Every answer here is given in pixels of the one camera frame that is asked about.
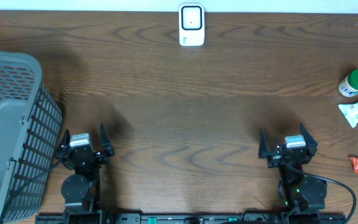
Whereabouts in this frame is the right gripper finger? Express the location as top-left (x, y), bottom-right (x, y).
top-left (300, 123), bottom-right (318, 147)
top-left (259, 129), bottom-right (268, 152)

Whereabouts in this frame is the green lid jar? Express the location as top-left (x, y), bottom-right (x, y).
top-left (338, 69), bottom-right (358, 98)

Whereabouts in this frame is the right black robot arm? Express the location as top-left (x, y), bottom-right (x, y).
top-left (258, 124), bottom-right (327, 223)

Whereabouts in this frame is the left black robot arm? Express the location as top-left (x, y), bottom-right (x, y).
top-left (55, 124), bottom-right (115, 223)

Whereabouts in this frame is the white barcode scanner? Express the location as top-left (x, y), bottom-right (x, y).
top-left (179, 3), bottom-right (205, 47)

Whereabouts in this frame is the grey plastic mesh basket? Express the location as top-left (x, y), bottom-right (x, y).
top-left (0, 51), bottom-right (63, 223)

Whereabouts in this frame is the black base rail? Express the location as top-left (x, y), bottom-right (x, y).
top-left (35, 211), bottom-right (346, 224)

